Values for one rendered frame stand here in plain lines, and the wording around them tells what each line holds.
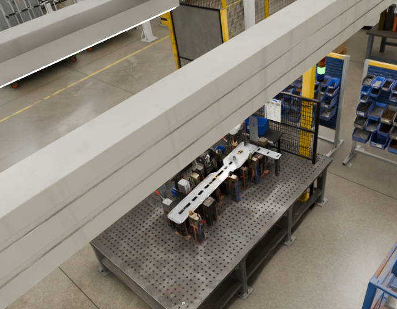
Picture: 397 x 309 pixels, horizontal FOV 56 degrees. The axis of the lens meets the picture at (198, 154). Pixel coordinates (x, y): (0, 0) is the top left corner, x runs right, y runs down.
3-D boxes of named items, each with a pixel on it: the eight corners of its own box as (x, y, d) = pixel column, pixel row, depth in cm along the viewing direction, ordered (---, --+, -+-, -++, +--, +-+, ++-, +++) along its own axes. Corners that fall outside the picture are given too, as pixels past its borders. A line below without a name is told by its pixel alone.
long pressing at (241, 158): (182, 226, 349) (182, 225, 348) (165, 216, 361) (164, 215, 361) (259, 147, 426) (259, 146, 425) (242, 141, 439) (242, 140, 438)
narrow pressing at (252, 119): (258, 142, 432) (257, 118, 411) (249, 139, 438) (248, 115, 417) (258, 142, 432) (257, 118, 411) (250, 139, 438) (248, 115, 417)
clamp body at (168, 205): (174, 230, 384) (168, 206, 361) (166, 225, 390) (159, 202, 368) (180, 224, 389) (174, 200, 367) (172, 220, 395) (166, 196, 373)
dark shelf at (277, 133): (274, 144, 425) (274, 141, 423) (212, 123, 475) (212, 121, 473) (283, 134, 438) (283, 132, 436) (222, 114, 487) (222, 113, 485)
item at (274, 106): (280, 123, 431) (281, 100, 412) (264, 118, 443) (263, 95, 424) (282, 122, 432) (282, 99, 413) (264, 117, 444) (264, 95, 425)
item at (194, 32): (240, 125, 638) (231, 7, 515) (235, 129, 631) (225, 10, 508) (185, 104, 717) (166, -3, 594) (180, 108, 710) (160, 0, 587)
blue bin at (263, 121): (262, 135, 436) (262, 126, 428) (239, 130, 451) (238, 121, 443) (268, 127, 447) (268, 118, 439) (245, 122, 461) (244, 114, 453)
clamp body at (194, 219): (202, 246, 363) (197, 222, 341) (190, 240, 371) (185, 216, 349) (208, 239, 369) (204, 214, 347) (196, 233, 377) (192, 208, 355)
